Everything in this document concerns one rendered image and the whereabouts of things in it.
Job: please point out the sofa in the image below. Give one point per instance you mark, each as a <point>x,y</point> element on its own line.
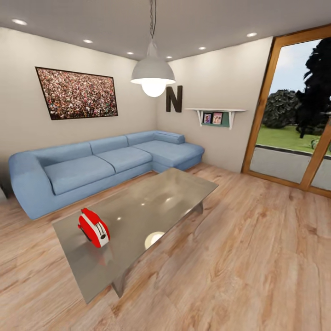
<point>48,180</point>

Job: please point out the coffee table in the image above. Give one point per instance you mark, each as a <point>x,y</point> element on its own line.
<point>137,218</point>

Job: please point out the shelf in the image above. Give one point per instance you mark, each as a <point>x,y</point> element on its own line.
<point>228,116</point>

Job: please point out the picture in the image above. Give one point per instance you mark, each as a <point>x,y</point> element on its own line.
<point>207,118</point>
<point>217,117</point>
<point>74,95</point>

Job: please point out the radio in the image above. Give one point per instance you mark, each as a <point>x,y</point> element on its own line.
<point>94,228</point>

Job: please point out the decorative sign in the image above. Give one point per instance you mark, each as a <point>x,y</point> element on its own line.
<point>177,102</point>

